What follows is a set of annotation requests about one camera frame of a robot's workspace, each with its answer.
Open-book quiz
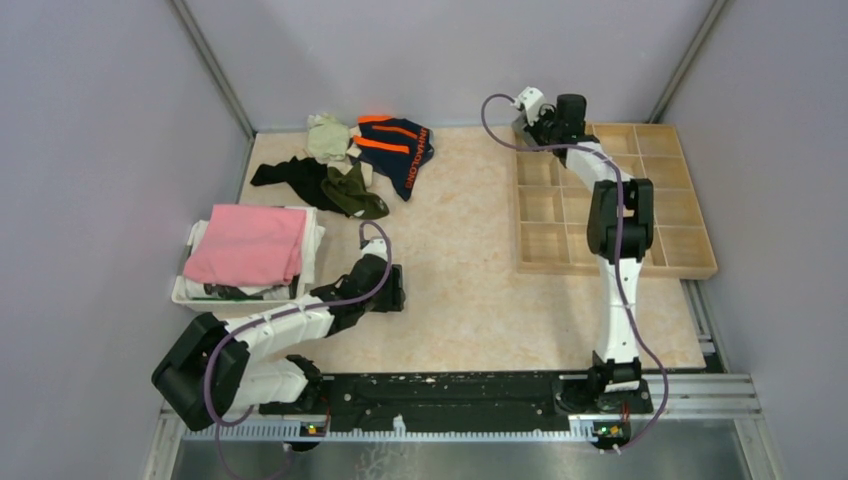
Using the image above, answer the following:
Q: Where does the navy orange underwear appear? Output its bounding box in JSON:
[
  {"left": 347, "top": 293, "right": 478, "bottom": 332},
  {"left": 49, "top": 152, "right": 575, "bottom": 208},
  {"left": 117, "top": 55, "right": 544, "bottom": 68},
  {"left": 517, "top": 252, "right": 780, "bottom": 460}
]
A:
[{"left": 352, "top": 115, "right": 435, "bottom": 201}]

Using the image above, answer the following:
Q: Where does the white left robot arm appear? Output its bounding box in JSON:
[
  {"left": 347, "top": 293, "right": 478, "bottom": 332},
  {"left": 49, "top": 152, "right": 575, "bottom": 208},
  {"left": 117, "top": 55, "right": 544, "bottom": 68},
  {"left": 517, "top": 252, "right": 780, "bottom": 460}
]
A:
[{"left": 151, "top": 254, "right": 406, "bottom": 431}]

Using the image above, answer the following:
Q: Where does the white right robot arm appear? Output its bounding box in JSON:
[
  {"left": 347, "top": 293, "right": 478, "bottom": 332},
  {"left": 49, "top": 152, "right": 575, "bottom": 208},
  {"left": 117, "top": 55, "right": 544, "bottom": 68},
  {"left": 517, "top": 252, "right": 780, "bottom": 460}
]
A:
[{"left": 514, "top": 87, "right": 654, "bottom": 412}]

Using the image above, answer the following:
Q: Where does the dark green underwear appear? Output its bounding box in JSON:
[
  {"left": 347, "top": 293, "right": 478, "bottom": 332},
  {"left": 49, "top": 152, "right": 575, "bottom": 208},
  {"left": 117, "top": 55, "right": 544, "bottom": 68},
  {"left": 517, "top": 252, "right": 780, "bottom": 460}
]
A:
[{"left": 321, "top": 168, "right": 390, "bottom": 220}]

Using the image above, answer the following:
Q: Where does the black underwear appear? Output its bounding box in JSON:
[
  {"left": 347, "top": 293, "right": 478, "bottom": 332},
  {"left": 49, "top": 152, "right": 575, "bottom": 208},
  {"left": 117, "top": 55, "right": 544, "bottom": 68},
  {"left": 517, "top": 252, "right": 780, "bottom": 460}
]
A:
[{"left": 250, "top": 157, "right": 345, "bottom": 215}]

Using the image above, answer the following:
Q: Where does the light green underwear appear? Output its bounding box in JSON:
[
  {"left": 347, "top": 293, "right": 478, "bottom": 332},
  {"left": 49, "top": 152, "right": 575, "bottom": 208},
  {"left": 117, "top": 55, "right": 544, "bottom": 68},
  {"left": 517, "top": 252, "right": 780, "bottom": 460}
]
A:
[{"left": 306, "top": 113, "right": 351, "bottom": 161}]

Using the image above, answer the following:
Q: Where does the wooden compartment tray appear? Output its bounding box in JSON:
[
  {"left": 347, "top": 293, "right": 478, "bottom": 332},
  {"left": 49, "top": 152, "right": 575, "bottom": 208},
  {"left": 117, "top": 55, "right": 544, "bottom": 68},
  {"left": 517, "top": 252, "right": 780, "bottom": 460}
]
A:
[{"left": 512, "top": 123, "right": 718, "bottom": 280}]

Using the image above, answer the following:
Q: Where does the pink folded cloth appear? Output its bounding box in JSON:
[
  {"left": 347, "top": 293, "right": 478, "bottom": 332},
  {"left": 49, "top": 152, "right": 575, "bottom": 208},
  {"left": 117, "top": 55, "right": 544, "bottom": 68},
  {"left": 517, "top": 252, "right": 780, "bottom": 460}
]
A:
[{"left": 183, "top": 204, "right": 307, "bottom": 287}]

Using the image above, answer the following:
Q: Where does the white perforated plastic basket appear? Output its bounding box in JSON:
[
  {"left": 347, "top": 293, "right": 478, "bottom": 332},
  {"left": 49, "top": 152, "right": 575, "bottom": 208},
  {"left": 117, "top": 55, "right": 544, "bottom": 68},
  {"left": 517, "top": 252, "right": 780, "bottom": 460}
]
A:
[{"left": 170, "top": 220, "right": 326, "bottom": 316}]

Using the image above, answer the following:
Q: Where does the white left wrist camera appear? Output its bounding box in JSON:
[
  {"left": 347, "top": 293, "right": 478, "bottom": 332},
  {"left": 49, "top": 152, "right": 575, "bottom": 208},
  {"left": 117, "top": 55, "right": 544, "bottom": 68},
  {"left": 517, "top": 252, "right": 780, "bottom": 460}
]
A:
[{"left": 360, "top": 238, "right": 390, "bottom": 262}]

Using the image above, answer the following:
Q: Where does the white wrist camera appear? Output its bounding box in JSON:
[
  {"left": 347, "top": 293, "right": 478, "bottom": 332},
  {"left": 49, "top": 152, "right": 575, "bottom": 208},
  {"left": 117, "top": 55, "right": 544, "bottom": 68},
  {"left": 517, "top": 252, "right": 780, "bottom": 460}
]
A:
[
  {"left": 511, "top": 86, "right": 547, "bottom": 126},
  {"left": 360, "top": 238, "right": 390, "bottom": 262}
]

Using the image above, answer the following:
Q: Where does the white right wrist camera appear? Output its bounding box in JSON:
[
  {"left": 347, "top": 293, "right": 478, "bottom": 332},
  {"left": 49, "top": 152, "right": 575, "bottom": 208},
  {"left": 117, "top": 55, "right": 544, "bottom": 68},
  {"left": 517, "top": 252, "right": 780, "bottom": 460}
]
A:
[{"left": 511, "top": 86, "right": 547, "bottom": 126}]

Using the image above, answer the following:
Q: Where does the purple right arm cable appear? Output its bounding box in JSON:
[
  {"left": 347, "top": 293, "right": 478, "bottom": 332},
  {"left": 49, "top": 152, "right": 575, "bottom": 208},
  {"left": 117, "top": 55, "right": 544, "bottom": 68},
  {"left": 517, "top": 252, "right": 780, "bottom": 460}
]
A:
[{"left": 480, "top": 93, "right": 670, "bottom": 455}]

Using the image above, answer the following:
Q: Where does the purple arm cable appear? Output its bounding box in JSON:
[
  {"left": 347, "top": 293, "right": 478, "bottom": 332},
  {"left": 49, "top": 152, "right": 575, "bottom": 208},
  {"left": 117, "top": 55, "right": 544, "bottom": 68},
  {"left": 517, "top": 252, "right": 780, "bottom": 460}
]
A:
[
  {"left": 480, "top": 93, "right": 670, "bottom": 455},
  {"left": 202, "top": 220, "right": 395, "bottom": 480}
]

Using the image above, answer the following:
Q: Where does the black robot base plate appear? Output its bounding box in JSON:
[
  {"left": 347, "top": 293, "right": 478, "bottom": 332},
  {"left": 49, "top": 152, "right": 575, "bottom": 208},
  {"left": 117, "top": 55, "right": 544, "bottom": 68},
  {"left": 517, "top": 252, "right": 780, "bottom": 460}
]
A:
[{"left": 258, "top": 371, "right": 654, "bottom": 433}]

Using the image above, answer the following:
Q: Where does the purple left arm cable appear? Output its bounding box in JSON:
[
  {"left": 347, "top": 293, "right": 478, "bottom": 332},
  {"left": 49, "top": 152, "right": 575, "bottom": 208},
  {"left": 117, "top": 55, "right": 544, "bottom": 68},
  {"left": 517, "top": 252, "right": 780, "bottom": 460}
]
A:
[{"left": 202, "top": 220, "right": 395, "bottom": 480}]

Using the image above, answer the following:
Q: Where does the aluminium frame rail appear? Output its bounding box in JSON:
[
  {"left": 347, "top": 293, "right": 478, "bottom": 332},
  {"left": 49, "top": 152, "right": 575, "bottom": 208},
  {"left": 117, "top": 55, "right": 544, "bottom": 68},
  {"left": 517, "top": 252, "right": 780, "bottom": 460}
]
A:
[{"left": 164, "top": 371, "right": 783, "bottom": 479}]

